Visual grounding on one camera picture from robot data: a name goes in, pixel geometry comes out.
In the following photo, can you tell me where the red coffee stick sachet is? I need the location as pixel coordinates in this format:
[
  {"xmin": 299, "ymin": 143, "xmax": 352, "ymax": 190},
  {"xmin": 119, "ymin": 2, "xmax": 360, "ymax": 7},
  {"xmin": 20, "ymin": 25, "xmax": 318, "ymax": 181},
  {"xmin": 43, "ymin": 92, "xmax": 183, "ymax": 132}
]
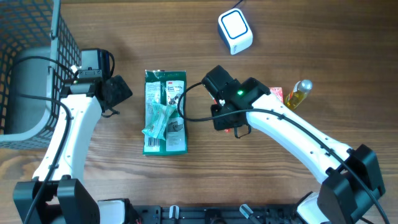
[{"xmin": 213, "ymin": 98, "xmax": 231, "ymax": 133}]

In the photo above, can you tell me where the pink Kleenex tissue pack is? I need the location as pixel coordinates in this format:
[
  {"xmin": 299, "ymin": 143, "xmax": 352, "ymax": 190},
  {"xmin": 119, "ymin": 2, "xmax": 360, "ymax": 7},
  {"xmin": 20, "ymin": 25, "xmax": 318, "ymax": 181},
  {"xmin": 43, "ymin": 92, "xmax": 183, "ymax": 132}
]
[{"xmin": 270, "ymin": 87, "xmax": 284, "ymax": 103}]

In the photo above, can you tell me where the pale green wipes sachet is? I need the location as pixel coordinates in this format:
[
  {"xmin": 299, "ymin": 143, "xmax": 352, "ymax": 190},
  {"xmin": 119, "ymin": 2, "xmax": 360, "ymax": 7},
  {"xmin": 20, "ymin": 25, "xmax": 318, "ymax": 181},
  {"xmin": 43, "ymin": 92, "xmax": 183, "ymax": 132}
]
[{"xmin": 142, "ymin": 101, "xmax": 177, "ymax": 140}]

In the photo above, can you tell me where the green 3M sponge packet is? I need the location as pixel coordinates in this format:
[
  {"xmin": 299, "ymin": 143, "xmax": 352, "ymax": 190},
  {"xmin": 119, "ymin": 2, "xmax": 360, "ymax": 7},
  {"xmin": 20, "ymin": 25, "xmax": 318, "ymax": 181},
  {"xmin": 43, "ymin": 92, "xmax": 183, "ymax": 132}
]
[{"xmin": 143, "ymin": 70, "xmax": 187, "ymax": 156}]

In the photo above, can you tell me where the yellow oil bottle silver cap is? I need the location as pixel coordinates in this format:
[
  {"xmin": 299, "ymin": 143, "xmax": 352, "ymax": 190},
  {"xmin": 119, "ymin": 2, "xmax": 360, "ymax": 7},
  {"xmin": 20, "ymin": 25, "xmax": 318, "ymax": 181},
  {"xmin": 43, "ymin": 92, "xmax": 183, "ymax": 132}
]
[{"xmin": 284, "ymin": 80, "xmax": 313, "ymax": 110}]

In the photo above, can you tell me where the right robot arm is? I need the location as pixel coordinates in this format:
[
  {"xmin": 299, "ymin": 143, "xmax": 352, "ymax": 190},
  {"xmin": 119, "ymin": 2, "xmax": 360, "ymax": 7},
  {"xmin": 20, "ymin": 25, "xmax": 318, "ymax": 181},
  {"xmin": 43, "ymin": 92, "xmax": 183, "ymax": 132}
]
[{"xmin": 201, "ymin": 65, "xmax": 386, "ymax": 223}]

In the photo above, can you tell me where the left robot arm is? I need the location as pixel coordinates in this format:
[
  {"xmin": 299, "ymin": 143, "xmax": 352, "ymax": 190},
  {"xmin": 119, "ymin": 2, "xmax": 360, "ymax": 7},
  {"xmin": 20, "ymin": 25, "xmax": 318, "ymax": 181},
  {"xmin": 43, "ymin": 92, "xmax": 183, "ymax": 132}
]
[{"xmin": 13, "ymin": 49, "xmax": 138, "ymax": 223}]

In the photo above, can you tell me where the white barcode scanner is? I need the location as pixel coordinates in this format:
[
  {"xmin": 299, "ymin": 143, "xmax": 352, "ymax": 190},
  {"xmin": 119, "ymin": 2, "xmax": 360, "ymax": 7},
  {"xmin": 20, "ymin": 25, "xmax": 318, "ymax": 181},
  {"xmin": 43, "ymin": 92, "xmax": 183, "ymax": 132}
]
[{"xmin": 218, "ymin": 8, "xmax": 253, "ymax": 55}]

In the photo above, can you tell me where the dark grey mesh basket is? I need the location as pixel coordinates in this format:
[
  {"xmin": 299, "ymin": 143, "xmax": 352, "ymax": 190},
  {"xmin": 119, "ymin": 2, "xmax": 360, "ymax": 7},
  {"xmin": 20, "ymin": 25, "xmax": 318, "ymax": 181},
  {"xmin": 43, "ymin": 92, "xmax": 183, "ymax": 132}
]
[{"xmin": 1, "ymin": 1, "xmax": 81, "ymax": 149}]

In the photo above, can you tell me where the black left camera cable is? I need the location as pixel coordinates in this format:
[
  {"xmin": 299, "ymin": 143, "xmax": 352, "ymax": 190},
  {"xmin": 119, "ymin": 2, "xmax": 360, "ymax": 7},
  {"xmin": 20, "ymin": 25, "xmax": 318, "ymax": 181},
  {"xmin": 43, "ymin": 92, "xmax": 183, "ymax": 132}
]
[{"xmin": 6, "ymin": 55, "xmax": 78, "ymax": 224}]

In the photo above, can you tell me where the black camera cable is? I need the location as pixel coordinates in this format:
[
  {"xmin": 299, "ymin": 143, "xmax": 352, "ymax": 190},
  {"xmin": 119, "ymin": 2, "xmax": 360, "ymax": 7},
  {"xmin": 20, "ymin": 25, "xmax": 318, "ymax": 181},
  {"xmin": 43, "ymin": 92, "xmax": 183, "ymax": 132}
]
[
  {"xmin": 177, "ymin": 81, "xmax": 389, "ymax": 224},
  {"xmin": 6, "ymin": 55, "xmax": 78, "ymax": 224}
]

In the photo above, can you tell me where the black right camera cable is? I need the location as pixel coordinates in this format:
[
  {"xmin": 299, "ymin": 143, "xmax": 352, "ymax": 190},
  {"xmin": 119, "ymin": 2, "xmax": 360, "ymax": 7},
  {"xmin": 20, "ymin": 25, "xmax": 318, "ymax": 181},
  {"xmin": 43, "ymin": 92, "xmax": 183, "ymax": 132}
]
[{"xmin": 177, "ymin": 81, "xmax": 389, "ymax": 224}]

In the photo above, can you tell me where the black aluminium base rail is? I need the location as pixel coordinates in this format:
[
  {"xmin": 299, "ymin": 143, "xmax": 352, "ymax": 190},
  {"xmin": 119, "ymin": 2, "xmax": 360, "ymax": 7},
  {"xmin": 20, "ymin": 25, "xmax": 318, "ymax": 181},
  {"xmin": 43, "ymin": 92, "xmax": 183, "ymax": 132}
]
[{"xmin": 126, "ymin": 204, "xmax": 305, "ymax": 224}]

